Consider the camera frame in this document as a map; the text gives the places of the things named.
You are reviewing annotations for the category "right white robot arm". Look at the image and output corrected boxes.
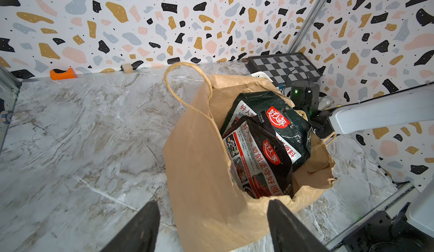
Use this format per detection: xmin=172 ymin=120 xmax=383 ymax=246
xmin=287 ymin=80 xmax=434 ymax=139

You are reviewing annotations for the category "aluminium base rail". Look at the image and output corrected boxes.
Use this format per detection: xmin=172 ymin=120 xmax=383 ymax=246
xmin=325 ymin=182 xmax=434 ymax=252

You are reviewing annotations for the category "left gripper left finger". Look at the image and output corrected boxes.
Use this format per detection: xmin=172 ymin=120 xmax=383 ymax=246
xmin=101 ymin=201 xmax=160 ymax=252

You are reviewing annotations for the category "black condiment packet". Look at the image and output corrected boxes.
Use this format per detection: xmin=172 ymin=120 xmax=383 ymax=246
xmin=220 ymin=91 xmax=311 ymax=171
xmin=222 ymin=116 xmax=294 ymax=199

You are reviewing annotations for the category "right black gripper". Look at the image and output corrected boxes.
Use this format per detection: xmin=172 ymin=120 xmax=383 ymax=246
xmin=289 ymin=80 xmax=319 ymax=117

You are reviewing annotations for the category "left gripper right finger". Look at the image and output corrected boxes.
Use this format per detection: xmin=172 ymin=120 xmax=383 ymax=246
xmin=267 ymin=200 xmax=329 ymax=252

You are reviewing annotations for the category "brown paper bag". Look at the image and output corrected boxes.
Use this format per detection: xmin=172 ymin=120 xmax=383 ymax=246
xmin=162 ymin=61 xmax=337 ymax=252

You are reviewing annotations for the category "white plastic basket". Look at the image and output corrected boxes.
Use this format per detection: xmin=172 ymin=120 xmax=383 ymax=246
xmin=251 ymin=71 xmax=273 ymax=83

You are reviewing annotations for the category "black white checkerboard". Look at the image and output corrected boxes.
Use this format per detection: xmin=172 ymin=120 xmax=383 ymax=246
xmin=246 ymin=53 xmax=323 ymax=87

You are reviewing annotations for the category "orange small object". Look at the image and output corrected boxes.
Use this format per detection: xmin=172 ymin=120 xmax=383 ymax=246
xmin=50 ymin=68 xmax=77 ymax=80

